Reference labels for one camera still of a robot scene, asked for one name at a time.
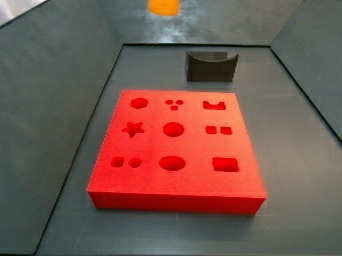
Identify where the dark grey cradle fixture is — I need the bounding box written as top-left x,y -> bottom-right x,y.
185,51 -> 239,82

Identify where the yellow oval cylinder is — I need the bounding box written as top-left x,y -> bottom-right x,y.
148,0 -> 180,16

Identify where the red foam shape board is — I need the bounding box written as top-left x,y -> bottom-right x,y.
86,90 -> 267,214

